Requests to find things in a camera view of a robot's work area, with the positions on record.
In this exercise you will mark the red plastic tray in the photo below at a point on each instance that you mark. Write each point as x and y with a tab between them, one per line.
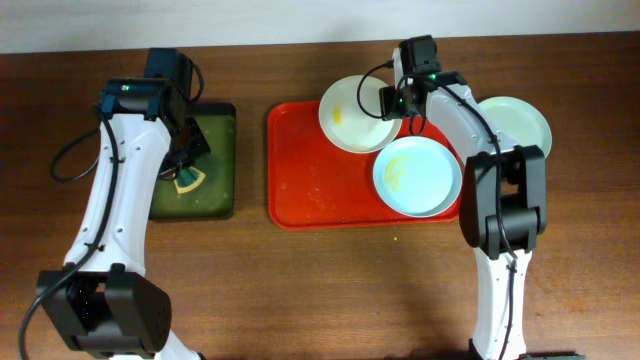
312	184

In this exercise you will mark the white plate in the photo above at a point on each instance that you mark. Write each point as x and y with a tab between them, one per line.
345	124

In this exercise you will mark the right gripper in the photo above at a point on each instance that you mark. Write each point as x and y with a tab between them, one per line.
387	106

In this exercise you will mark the light blue plate right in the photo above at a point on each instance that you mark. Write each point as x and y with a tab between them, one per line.
417	177

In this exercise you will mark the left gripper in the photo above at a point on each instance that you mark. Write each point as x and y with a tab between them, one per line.
189	151

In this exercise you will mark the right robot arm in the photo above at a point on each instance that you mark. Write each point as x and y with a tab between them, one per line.
503	197

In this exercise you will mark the black tray with green water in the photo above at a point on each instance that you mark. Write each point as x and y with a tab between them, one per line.
214	198

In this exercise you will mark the green and yellow sponge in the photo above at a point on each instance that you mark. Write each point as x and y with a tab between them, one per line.
188	179

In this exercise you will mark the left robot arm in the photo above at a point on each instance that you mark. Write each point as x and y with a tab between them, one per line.
100	301

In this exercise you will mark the light green plate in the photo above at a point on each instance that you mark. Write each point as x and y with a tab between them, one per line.
520	120

